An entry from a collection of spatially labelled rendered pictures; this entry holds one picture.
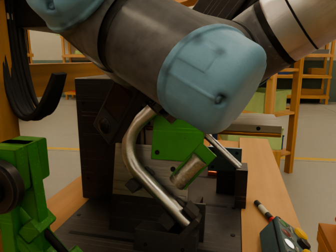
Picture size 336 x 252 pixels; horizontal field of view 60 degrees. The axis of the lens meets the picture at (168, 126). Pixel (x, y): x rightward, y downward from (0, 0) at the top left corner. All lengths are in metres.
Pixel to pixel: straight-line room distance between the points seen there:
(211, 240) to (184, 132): 0.24
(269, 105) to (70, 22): 2.94
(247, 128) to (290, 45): 0.46
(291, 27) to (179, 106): 0.14
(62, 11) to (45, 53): 10.67
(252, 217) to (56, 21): 0.67
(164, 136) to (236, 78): 0.47
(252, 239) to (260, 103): 2.61
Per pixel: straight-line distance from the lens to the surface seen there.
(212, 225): 0.74
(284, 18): 0.30
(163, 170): 0.67
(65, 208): 0.90
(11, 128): 0.67
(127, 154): 0.63
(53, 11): 0.24
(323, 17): 0.30
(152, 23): 0.21
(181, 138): 0.64
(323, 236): 1.00
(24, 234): 0.51
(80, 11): 0.23
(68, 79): 1.00
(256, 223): 0.77
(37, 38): 11.05
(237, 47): 0.20
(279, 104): 3.44
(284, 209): 0.86
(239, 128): 0.75
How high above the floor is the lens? 1.29
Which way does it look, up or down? 13 degrees down
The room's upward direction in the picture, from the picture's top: straight up
